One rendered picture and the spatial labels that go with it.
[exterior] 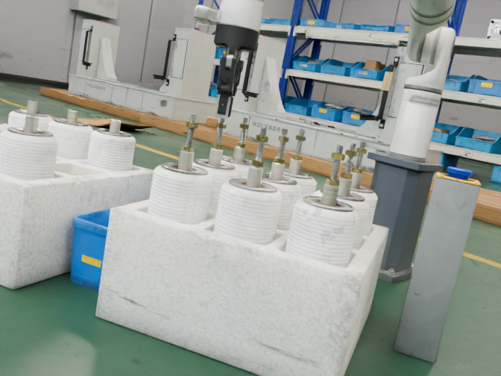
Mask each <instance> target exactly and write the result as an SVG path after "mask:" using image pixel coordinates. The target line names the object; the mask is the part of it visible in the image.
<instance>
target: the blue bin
mask: <svg viewBox="0 0 501 376"><path fill-rule="evenodd" d="M111 209H112V208H110V209H106V210H99V211H95V212H91V213H85V214H80V215H76V216H74V217H73V220H72V225H73V226H75V228H74V238H73V248H72V267H71V277H70V281H71V282H72V283H76V284H78V285H81V286H84V287H86V288H89V289H92V290H95V291H97V292H99V287H100V282H101V272H102V266H103V260H104V250H105V245H106V239H107V229H108V224H109V218H110V210H111Z"/></svg>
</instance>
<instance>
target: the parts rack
mask: <svg viewBox="0 0 501 376"><path fill-rule="evenodd" d="M311 2H312V5H313V7H314V9H315V12H316V14H317V17H318V19H323V20H327V15H328V11H329V7H330V0H322V2H321V9H320V13H319V14H318V11H317V9H316V6H315V3H314V1H313V0H311ZM466 4H467V0H456V3H455V7H454V11H453V14H452V16H451V18H452V19H451V23H450V21H449V20H448V21H447V24H448V28H452V29H454V30H455V33H456V41H455V45H454V48H453V53H452V57H451V58H450V59H451V61H450V65H449V68H448V71H447V74H448V75H449V74H450V69H451V66H452V62H453V58H454V56H455V54H466V55H474V56H483V57H499V58H501V40H495V39H483V38H472V37H459V32H460V29H461V24H462V20H463V17H464V11H465V8H466ZM302 7H303V0H294V7H293V11H292V18H291V22H290V25H275V24H265V23H261V26H260V31H259V34H261V35H263V34H264V35H266V36H267V37H274V38H283V39H287V43H286V50H285V54H284V58H283V66H282V68H281V72H280V82H279V91H280V97H281V101H282V104H283V105H284V101H285V97H286V90H287V85H288V81H289V78H290V80H291V83H292V86H293V88H294V91H295V93H296V96H297V97H298V98H300V97H301V98H305V99H309V100H311V96H312V89H313V85H314V83H315V82H318V83H322V84H332V85H337V86H343V87H352V88H357V89H363V90H372V91H377V92H382V93H383V90H381V87H382V82H383V81H374V80H368V79H362V78H351V77H346V76H340V75H330V74H324V73H318V72H307V71H302V70H296V69H292V68H291V66H293V64H292V61H293V60H294V59H295V58H296V57H297V56H298V55H299V54H300V53H301V52H302V51H303V50H304V49H305V48H306V47H307V46H308V45H309V44H310V43H311V42H312V41H314V43H313V47H312V53H311V58H314V59H319V55H320V51H321V46H322V42H325V43H341V44H350V45H358V46H374V47H383V48H398V46H391V45H382V44H373V43H356V42H347V41H338V40H321V39H312V38H306V34H323V35H333V36H343V37H361V38H371V39H381V40H399V41H400V42H401V43H400V44H399V47H407V41H408V37H409V34H407V33H395V32H384V31H363V30H352V29H341V28H319V27H308V26H299V23H300V16H301V12H302ZM296 40H306V42H305V43H304V44H303V45H302V46H301V47H300V48H299V49H298V50H297V51H296V52H295V53H294V47H295V43H296ZM403 43H404V44H405V45H404V44H403ZM213 65H216V66H215V74H214V79H213V83H218V73H219V69H220V60H219V59H214V64H213ZM292 79H293V80H294V82H293V80H292ZM295 79H298V80H303V81H306V83H305V87H304V91H303V97H302V95H301V93H300V89H299V87H298V85H297V82H296V80H295ZM294 84H295V85H296V87H297V90H296V87H295V85H294ZM297 91H298V93H299V95H300V97H299V95H298V93H297ZM443 101H446V102H451V103H456V104H466V105H471V106H477V107H486V108H491V109H496V110H501V98H500V97H494V96H489V95H478V94H472V93H462V92H456V91H450V90H443V92H442V96H441V102H440V105H439V108H438V114H437V117H436V120H435V122H438V118H439V115H440V112H441V106H442V104H443ZM286 113H287V114H286V117H290V118H296V119H299V118H305V119H309V120H314V121H316V122H322V123H325V124H326V125H332V126H334V127H337V128H343V129H347V130H351V131H357V128H359V127H357V126H353V125H346V124H342V123H340V122H331V121H328V120H324V119H317V118H313V117H311V116H303V115H299V114H295V113H288V112H286ZM429 147H430V148H433V149H438V150H441V151H444V153H447V154H454V155H457V156H461V157H467V158H471V159H475V160H481V161H485V162H489V163H495V164H499V165H501V154H489V153H485V152H481V151H474V150H470V149H466V148H459V147H455V146H454V145H445V144H441V143H437V142H430V145H429Z"/></svg>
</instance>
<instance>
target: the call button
mask: <svg viewBox="0 0 501 376"><path fill-rule="evenodd" d="M447 171H448V172H449V174H448V175H449V176H451V177H454V178H461V179H465V180H468V178H469V176H472V174H473V173H472V172H471V171H470V170H466V169H460V168H456V167H452V166H449V167H447Z"/></svg>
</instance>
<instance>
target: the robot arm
mask: <svg viewBox="0 0 501 376"><path fill-rule="evenodd" d="M263 1H264V0H221V4H220V8H219V10H213V9H211V8H208V7H205V6H203V5H197V6H196V8H195V12H194V18H195V19H196V20H197V21H198V22H199V23H201V24H205V25H216V30H215V38H214V43H215V44H216V45H217V46H221V47H224V48H227V50H226V53H225V54H223V55H222V56H221V59H220V69H219V73H218V85H217V92H218V94H220V95H218V100H217V105H216V109H215V116H216V117H218V118H222V119H226V118H227V117H230V115H231V110H232V106H233V97H232V96H234V97H235V95H236V92H237V86H238V85H239V82H240V78H241V72H242V70H243V67H244V62H243V60H240V59H241V53H242V52H243V51H247V52H254V51H256V48H257V43H258V39H259V31H260V26H261V22H262V8H263ZM455 3H456V0H409V15H410V27H409V37H408V41H407V49H406V50H407V55H408V57H409V59H410V60H411V61H413V62H416V63H425V64H429V65H434V66H435V67H434V69H433V70H432V71H430V72H427V73H426V74H423V75H418V76H412V77H409V78H407V79H406V81H405V83H404V89H403V93H402V97H401V101H400V106H399V110H398V114H397V120H396V123H395V126H394V133H393V136H392V140H391V145H390V149H389V153H388V155H389V156H392V157H396V158H400V159H404V160H410V161H414V162H420V163H425V159H426V154H427V151H428V147H429V142H430V139H431V136H432V130H433V127H434V123H435V117H436V114H437V111H438V105H439V101H440V98H441V93H442V89H443V85H444V79H445V75H446V73H447V68H448V65H449V62H450V58H451V57H452V53H453V48H454V45H455V41H456V33H455V30H454V29H452V28H447V27H441V26H442V25H443V24H445V23H446V22H447V21H448V20H449V18H450V17H451V16H452V14H453V11H454V7H455ZM228 84H229V85H228Z"/></svg>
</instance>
